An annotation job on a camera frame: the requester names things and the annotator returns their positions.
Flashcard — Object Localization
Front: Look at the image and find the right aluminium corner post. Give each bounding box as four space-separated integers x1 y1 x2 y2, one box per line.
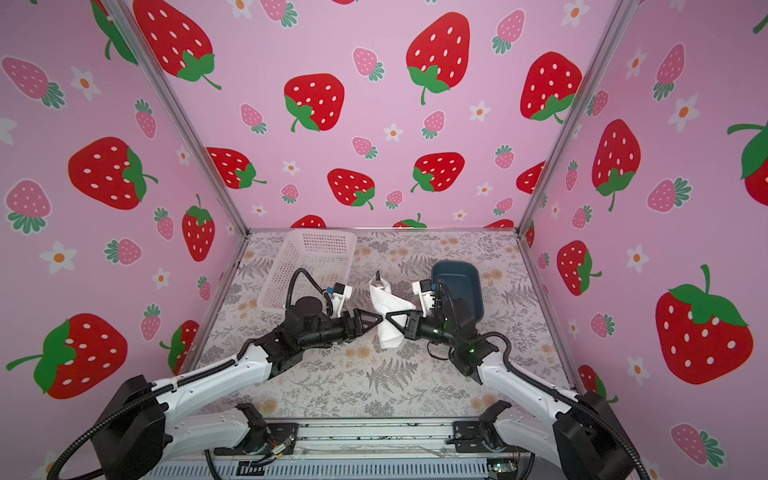
517 0 640 239

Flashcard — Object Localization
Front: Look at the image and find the aluminium corner frame post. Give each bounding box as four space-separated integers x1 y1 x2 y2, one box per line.
104 0 249 237

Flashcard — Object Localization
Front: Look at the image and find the teal plastic utensil tray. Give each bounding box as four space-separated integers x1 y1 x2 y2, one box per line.
431 260 485 321

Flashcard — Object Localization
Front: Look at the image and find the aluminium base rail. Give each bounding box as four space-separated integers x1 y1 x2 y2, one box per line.
128 416 625 480

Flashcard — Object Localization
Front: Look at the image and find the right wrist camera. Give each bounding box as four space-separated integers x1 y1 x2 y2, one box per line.
412 279 436 317

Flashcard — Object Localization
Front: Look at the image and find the white plastic mesh basket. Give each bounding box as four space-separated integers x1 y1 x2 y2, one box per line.
258 229 357 314

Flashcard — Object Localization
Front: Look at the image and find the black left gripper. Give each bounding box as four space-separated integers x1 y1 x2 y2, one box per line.
299 309 382 353

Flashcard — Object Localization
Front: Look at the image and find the white paper napkin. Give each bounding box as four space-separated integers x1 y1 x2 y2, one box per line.
368 281 416 350

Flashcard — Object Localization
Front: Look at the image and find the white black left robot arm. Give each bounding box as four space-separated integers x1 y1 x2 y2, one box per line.
47 268 383 479

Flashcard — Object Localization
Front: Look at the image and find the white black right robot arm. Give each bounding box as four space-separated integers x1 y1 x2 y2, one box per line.
384 281 650 479

